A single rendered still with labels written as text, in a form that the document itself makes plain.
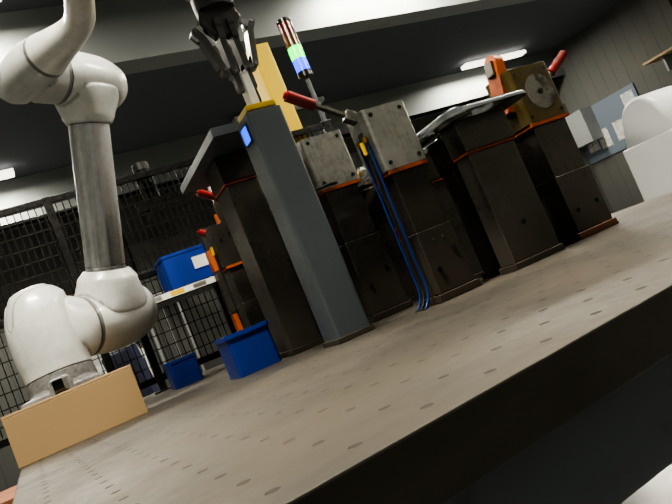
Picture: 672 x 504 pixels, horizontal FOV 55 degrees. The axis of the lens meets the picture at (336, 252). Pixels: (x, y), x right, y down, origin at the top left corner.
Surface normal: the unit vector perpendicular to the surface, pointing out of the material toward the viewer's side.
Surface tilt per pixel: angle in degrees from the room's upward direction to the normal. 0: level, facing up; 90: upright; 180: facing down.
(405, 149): 90
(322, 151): 90
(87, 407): 90
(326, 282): 90
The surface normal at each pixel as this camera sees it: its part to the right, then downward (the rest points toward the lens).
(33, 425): 0.41, -0.23
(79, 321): 0.78, -0.42
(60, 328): 0.64, -0.39
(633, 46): -0.83, 0.31
